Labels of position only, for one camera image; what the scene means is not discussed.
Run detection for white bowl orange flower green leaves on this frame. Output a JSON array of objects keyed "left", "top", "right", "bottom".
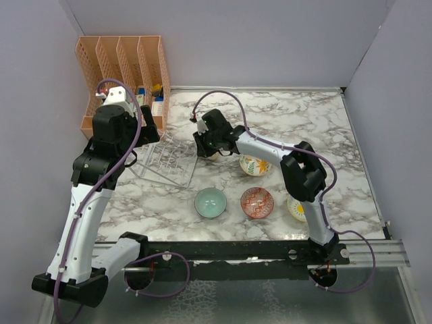
[{"left": 239, "top": 155, "right": 271, "bottom": 177}]

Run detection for red patterned ceramic bowl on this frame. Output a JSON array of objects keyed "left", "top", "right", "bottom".
[{"left": 240, "top": 187, "right": 275, "bottom": 219}]

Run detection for yellow sun pattern bowl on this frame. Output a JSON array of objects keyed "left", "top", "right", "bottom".
[{"left": 287, "top": 196, "right": 306, "bottom": 223}]

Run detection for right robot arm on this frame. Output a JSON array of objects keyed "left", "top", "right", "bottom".
[{"left": 190, "top": 109, "right": 339, "bottom": 264}]

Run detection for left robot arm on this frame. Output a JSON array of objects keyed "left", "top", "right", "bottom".
[{"left": 31, "top": 105, "right": 159, "bottom": 308}]

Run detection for white stationery box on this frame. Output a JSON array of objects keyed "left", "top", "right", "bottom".
[{"left": 152, "top": 101, "right": 165, "bottom": 116}]

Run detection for yellow grey eraser block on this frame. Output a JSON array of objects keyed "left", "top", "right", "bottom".
[{"left": 152, "top": 84, "right": 163, "bottom": 97}]

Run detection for peach plastic file organizer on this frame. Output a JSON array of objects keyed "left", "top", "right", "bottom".
[{"left": 76, "top": 36, "right": 171, "bottom": 138}]

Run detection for light teal ceramic bowl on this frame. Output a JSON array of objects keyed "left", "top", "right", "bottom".
[{"left": 194, "top": 188, "right": 227, "bottom": 219}]

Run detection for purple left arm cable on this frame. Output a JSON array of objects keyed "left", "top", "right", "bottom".
[{"left": 53, "top": 78, "right": 142, "bottom": 323}]

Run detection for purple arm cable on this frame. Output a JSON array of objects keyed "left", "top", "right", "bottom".
[
  {"left": 190, "top": 90, "right": 376, "bottom": 294},
  {"left": 53, "top": 78, "right": 142, "bottom": 323}
]

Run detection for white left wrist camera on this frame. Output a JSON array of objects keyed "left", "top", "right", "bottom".
[{"left": 95, "top": 86, "right": 135, "bottom": 115}]

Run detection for white wire dish rack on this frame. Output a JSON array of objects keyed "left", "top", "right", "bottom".
[{"left": 128, "top": 131, "right": 197, "bottom": 188}]

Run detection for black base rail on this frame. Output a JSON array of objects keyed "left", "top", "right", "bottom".
[{"left": 121, "top": 236, "right": 352, "bottom": 281}]

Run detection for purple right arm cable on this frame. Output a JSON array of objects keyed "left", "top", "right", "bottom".
[{"left": 190, "top": 90, "right": 376, "bottom": 294}]

